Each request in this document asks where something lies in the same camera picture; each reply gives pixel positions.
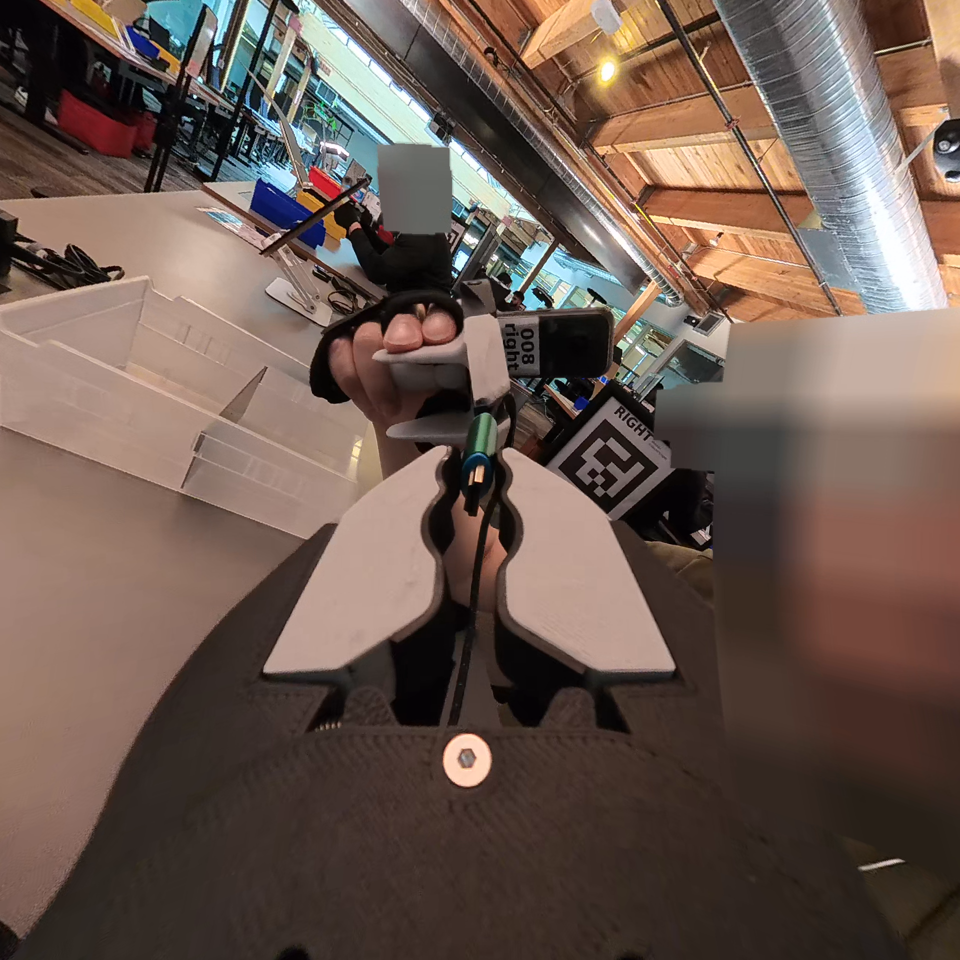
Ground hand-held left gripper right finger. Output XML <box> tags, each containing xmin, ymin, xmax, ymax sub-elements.
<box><xmin>495</xmin><ymin>447</ymin><xmax>678</xmax><ymax>675</ymax></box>

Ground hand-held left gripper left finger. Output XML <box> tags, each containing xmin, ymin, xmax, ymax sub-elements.
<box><xmin>264</xmin><ymin>447</ymin><xmax>451</xmax><ymax>674</ymax></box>

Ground thin black cable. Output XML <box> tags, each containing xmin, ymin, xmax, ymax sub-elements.
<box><xmin>446</xmin><ymin>480</ymin><xmax>500</xmax><ymax>725</ymax></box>

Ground person's right forearm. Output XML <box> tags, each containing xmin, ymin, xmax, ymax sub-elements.
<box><xmin>372</xmin><ymin>423</ymin><xmax>511</xmax><ymax>612</ymax></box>

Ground person's right hand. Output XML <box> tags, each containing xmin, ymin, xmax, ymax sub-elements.
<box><xmin>332</xmin><ymin>309</ymin><xmax>460</xmax><ymax>440</ymax></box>

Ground person's olive clothing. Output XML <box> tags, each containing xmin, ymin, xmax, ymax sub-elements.
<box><xmin>637</xmin><ymin>536</ymin><xmax>717</xmax><ymax>601</ymax></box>

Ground framed marker sign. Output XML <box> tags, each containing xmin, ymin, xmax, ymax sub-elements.
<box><xmin>546</xmin><ymin>381</ymin><xmax>674</xmax><ymax>520</ymax></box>

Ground yellow storage bin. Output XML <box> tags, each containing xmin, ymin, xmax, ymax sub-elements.
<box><xmin>296</xmin><ymin>191</ymin><xmax>348</xmax><ymax>243</ymax></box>

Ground tilted board on clear stand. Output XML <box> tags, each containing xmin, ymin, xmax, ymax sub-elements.
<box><xmin>258</xmin><ymin>176</ymin><xmax>376</xmax><ymax>329</ymax></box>

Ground clear plastic organizer box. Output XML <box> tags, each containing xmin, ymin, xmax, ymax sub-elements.
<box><xmin>0</xmin><ymin>276</ymin><xmax>370</xmax><ymax>540</ymax></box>

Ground blue storage bin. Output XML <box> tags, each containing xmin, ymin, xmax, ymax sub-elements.
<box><xmin>251</xmin><ymin>178</ymin><xmax>327</xmax><ymax>249</ymax></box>

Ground silver ventilation ducts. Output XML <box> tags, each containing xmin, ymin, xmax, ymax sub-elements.
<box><xmin>712</xmin><ymin>0</ymin><xmax>950</xmax><ymax>316</ymax></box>

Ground black ceiling duct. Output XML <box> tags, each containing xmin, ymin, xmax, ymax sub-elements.
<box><xmin>341</xmin><ymin>0</ymin><xmax>685</xmax><ymax>309</ymax></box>

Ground tangled black cables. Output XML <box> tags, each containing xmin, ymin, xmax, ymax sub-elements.
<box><xmin>0</xmin><ymin>240</ymin><xmax>126</xmax><ymax>291</ymax></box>

